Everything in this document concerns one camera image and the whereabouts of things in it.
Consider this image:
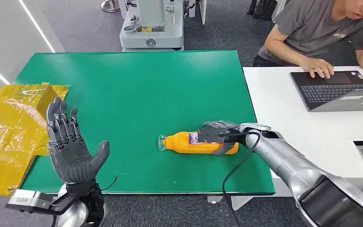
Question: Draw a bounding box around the yellow taped cardboard box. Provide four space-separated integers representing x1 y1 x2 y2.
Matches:
0 82 70 196

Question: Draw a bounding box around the person's right hand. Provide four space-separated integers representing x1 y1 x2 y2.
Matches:
299 57 335 79

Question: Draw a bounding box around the thin black wire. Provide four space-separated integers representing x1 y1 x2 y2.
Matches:
101 175 119 192

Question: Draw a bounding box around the white frame post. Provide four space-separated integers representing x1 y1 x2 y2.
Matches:
188 0 207 25

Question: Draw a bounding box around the dark grey laptop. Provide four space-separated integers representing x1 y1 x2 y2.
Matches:
289 70 363 113

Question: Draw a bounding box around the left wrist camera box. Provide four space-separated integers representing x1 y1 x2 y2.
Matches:
5 189 79 216

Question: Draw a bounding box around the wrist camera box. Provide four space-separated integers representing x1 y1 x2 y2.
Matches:
197 127 248 145
5 189 79 216

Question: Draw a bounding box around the white table leg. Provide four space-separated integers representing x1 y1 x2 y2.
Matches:
230 195 254 211

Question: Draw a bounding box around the chrome round stand base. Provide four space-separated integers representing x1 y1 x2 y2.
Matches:
101 0 121 13

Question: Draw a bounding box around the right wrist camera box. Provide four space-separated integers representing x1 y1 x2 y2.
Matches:
197 127 248 145

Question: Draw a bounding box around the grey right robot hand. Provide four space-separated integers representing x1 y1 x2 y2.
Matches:
200 120 245 157

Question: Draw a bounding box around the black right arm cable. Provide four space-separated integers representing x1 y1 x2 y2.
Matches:
218 131 262 227

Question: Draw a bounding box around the white machine base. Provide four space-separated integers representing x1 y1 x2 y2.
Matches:
119 0 185 52

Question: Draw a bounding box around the orange bottle with clear cap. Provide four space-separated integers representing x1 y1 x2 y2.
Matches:
157 131 239 156

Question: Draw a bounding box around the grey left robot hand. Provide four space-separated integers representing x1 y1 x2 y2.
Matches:
45 96 111 185

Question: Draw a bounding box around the person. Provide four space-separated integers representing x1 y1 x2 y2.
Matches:
252 0 363 79

